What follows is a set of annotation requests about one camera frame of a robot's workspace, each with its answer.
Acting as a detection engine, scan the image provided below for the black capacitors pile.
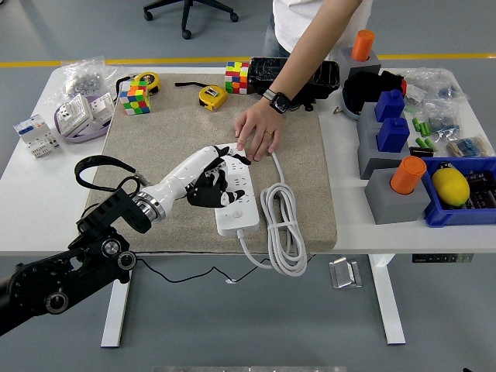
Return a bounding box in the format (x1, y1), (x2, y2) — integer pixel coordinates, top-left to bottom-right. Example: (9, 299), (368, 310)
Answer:
(463, 170), (496, 210)

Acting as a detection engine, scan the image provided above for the blue block peg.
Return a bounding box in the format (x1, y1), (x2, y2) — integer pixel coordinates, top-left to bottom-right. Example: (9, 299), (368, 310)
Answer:
(374, 89), (407, 123)
(377, 117), (411, 153)

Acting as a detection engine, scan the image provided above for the small colourful puzzle cube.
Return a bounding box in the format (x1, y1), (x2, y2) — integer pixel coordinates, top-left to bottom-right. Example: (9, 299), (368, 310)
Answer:
(119, 79), (152, 116)

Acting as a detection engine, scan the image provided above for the black power adapter plug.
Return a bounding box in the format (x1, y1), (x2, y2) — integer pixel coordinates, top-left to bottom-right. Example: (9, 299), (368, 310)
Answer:
(187, 170), (228, 207)

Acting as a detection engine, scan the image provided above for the person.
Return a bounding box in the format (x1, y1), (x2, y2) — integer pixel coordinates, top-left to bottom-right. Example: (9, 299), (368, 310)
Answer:
(263, 0), (374, 59)

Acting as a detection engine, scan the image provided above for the large colourful puzzle cube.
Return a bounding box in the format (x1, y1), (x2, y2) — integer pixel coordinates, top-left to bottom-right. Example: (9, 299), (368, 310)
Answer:
(225, 60), (251, 95)

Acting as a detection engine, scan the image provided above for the clear bag of blue resistors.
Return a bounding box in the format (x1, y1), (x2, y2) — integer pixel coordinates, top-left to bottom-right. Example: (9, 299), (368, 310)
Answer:
(424, 99), (466, 141)

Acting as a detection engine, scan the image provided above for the grey-brown mat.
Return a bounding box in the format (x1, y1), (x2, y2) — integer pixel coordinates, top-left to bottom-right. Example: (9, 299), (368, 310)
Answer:
(79, 72), (339, 255)

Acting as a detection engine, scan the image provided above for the light blue bowl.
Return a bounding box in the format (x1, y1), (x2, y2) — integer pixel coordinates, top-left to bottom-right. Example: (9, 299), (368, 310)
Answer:
(343, 92), (364, 122)

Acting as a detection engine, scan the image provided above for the black cloth bundle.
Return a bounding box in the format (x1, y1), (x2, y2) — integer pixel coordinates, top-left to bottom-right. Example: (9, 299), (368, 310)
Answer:
(343, 70), (407, 113)

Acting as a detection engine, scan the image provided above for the black office chair base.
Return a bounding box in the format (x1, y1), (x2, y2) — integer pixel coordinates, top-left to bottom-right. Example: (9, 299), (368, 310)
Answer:
(143, 0), (240, 40)

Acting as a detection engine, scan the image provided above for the clear bag of screws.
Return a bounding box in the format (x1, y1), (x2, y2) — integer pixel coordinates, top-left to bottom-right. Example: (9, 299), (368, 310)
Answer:
(60, 55), (129, 98)

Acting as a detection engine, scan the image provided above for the black film-wrapped box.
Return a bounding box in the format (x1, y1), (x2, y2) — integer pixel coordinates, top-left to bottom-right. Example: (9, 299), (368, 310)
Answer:
(247, 57), (341, 96)

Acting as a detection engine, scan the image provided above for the white circuit breaker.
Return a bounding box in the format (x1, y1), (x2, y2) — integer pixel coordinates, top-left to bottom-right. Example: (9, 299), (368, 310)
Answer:
(13, 113), (62, 159)

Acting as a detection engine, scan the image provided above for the yellow tape measure with strap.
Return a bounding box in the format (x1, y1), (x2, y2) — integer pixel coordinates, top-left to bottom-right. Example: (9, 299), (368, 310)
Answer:
(174, 80), (229, 112)

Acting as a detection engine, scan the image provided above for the silver metal bracket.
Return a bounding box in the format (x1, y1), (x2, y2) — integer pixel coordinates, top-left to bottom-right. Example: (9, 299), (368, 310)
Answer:
(328, 257), (363, 290)

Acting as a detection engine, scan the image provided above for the thin black adapter cord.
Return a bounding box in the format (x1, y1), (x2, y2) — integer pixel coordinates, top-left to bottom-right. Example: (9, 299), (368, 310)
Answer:
(133, 253), (325, 286)

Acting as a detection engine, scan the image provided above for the yellow lemon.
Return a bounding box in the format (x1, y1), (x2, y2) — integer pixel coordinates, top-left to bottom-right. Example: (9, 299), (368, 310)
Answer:
(432, 167), (472, 207)

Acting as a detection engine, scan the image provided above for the purple plastic tray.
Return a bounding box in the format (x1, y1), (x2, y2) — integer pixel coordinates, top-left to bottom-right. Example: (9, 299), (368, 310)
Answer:
(53, 91), (117, 145)

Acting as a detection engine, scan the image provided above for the blue plastic bin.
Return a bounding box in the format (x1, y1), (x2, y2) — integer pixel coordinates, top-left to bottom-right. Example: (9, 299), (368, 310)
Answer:
(420, 156), (496, 229)

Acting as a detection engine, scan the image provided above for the white power strip cable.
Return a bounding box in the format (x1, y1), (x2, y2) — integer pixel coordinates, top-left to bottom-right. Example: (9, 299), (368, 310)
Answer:
(236, 151), (309, 278)

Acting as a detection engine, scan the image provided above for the white table leg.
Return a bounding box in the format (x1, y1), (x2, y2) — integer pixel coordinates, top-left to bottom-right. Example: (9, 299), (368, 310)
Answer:
(367, 254), (407, 346)
(100, 254), (136, 348)

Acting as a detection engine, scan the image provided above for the black wristwatch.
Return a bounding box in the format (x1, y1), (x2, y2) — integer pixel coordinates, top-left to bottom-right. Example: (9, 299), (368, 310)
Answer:
(262, 88), (294, 114)

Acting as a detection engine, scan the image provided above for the clear bag of resistor strips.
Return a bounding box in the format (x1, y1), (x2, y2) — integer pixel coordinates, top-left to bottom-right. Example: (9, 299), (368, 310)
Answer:
(445, 133), (496, 159)

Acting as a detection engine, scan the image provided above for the black table control panel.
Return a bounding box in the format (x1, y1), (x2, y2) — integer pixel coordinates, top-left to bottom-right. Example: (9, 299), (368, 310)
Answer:
(412, 253), (474, 264)

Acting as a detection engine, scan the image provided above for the clear bag of parts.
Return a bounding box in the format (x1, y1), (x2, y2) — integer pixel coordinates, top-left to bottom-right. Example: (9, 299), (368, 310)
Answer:
(402, 67), (473, 106)

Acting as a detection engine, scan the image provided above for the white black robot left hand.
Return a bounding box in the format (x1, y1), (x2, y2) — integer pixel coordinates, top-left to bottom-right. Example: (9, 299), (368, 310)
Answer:
(139, 143), (252, 208)

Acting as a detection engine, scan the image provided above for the yellow black tape measure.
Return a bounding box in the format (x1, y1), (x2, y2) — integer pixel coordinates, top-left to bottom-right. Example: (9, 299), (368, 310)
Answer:
(133, 71), (163, 95)

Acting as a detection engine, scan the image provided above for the person's left hand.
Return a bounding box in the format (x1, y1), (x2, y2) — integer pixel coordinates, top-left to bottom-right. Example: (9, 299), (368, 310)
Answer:
(233, 98), (286, 162)

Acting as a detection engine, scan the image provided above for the grey holder block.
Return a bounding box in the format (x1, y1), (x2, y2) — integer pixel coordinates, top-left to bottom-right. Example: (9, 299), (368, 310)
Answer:
(365, 170), (432, 226)
(337, 48), (383, 84)
(358, 127), (422, 180)
(356, 102), (408, 136)

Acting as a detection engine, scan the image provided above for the white power strip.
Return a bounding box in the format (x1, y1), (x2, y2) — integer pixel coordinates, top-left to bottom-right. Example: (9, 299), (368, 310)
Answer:
(211, 142), (260, 236)

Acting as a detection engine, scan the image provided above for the orange cylinder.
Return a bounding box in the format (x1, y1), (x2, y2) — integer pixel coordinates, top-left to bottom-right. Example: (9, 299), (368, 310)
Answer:
(351, 29), (376, 63)
(390, 156), (428, 195)

